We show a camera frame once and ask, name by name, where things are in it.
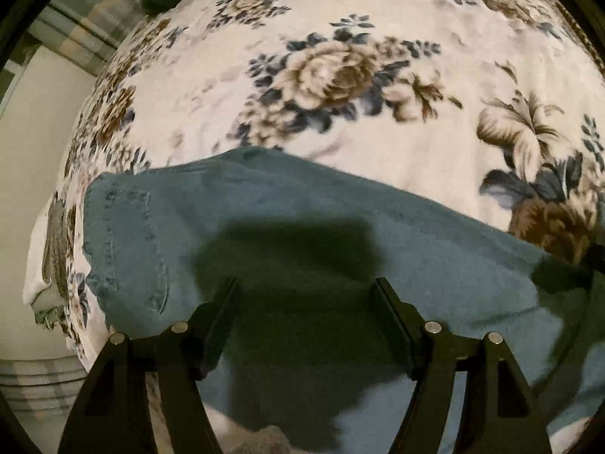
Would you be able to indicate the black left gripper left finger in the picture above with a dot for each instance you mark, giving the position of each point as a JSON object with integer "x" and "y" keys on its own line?
{"x": 115, "y": 396}

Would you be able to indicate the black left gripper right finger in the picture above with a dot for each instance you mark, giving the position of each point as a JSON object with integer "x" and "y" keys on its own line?
{"x": 471, "y": 390}

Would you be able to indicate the blue denim pants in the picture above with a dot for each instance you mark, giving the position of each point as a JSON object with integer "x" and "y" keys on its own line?
{"x": 305, "y": 242}

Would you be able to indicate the white floral blanket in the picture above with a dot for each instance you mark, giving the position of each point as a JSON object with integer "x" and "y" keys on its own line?
{"x": 493, "y": 108}

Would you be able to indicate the grey plaid rug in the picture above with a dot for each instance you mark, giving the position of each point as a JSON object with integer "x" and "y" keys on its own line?
{"x": 44, "y": 81}

